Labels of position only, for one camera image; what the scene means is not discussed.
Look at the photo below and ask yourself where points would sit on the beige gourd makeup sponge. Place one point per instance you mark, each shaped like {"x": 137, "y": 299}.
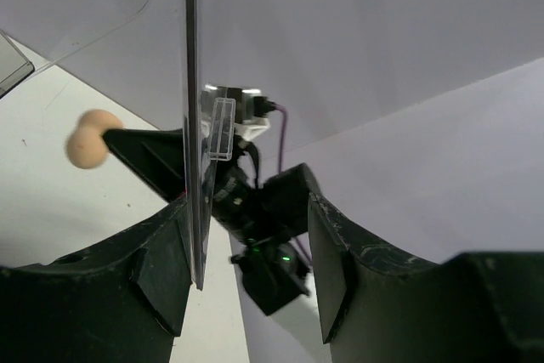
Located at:
{"x": 85, "y": 147}

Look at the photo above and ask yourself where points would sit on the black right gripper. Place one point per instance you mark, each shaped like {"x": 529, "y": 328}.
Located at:
{"x": 251, "y": 212}

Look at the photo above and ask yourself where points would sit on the clear acrylic makeup organizer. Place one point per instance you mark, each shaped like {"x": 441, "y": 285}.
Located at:
{"x": 121, "y": 56}

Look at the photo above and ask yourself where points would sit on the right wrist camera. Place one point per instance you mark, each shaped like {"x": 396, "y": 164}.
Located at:
{"x": 250, "y": 119}

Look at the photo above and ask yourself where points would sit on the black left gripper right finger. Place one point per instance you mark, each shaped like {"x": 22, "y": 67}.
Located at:
{"x": 379, "y": 303}

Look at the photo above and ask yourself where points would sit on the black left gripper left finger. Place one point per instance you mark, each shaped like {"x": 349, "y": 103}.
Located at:
{"x": 122, "y": 299}

